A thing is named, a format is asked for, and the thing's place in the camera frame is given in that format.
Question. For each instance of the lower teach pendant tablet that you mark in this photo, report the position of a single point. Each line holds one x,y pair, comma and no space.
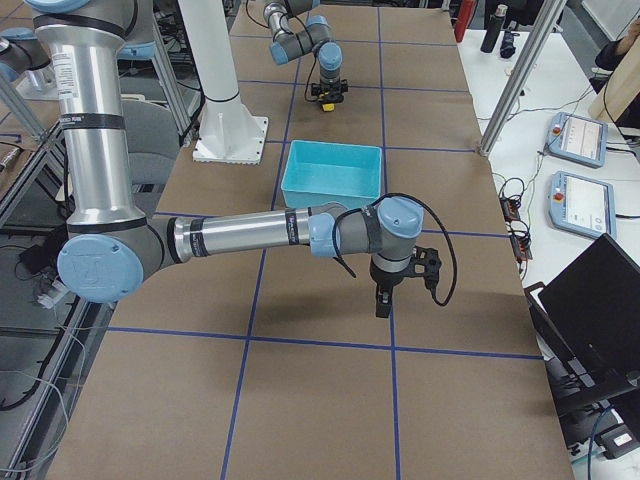
582,206

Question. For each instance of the upper teach pendant tablet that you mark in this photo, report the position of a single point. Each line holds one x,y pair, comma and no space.
578,139

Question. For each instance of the grey aluminium post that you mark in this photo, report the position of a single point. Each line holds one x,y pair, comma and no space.
543,25

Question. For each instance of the black bottle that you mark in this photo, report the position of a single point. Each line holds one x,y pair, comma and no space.
494,27

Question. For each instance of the grey office chair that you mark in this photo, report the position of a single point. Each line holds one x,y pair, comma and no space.
153,142

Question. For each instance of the teach pendant tablet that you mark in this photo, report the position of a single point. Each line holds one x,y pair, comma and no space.
582,206
578,139

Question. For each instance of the light blue plastic bin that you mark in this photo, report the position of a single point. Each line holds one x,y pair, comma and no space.
318,173

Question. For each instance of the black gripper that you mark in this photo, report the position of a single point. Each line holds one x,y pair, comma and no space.
384,280
328,89

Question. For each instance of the orange usb hub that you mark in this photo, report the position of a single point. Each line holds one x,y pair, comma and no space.
510,209

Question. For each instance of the black laptop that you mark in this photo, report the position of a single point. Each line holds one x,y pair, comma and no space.
589,316

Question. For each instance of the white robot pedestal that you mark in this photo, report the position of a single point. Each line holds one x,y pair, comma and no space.
228,132

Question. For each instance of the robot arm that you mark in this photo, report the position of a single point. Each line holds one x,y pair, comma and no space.
112,246
306,40

